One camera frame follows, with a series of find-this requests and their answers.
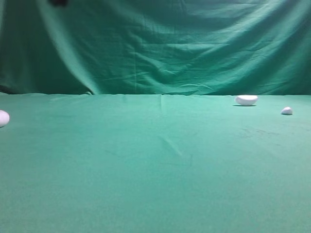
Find white earphone case body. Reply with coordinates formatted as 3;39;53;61
0;110;10;128

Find white earphone case lid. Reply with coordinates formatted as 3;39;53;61
235;95;258;106

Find green backdrop curtain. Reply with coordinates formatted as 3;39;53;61
0;0;311;95

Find green table cloth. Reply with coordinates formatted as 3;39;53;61
0;94;311;233

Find white earbud far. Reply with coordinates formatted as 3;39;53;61
281;107;293;115

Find dark object top edge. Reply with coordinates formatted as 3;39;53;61
48;0;69;7

